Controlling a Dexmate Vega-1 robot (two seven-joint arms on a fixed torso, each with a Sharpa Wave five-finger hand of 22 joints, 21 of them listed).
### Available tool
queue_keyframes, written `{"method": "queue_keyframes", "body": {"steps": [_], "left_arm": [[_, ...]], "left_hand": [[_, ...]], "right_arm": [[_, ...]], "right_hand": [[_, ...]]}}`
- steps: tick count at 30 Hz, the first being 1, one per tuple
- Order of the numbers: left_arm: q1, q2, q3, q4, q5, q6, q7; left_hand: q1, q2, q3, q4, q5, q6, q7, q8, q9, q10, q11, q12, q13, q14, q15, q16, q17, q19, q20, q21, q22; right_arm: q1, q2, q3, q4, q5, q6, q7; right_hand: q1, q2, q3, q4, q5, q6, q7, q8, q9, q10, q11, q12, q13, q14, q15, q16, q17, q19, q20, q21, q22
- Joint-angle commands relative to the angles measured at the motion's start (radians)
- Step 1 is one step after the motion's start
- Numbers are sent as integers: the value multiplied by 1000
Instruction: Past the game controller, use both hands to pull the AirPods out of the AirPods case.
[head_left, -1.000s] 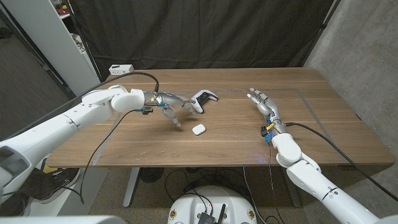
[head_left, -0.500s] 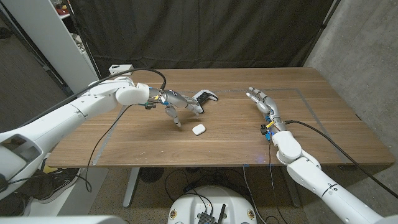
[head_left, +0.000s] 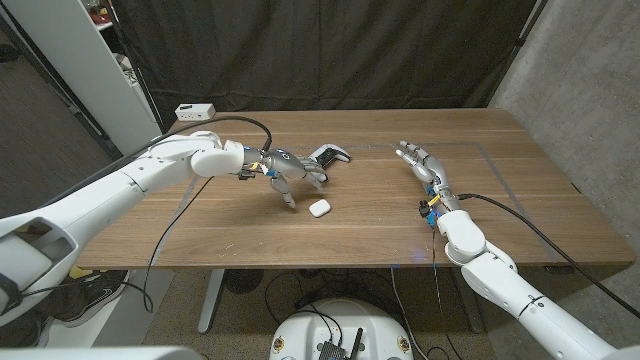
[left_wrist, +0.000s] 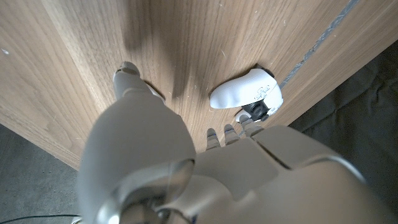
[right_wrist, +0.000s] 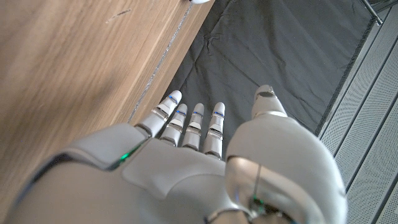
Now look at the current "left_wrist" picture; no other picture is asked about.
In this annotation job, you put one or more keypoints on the black backdrop curtain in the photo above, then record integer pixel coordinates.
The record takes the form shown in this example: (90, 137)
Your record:
(357, 118)

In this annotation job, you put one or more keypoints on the grey tape table outline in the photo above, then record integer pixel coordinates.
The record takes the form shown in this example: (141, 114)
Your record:
(320, 40)

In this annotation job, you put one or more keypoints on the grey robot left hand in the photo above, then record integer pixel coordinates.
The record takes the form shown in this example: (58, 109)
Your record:
(140, 146)

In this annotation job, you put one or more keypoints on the white AirPods case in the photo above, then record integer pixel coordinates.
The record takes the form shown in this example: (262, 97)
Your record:
(158, 96)

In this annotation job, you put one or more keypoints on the white black game controller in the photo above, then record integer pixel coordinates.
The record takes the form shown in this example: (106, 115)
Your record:
(242, 90)

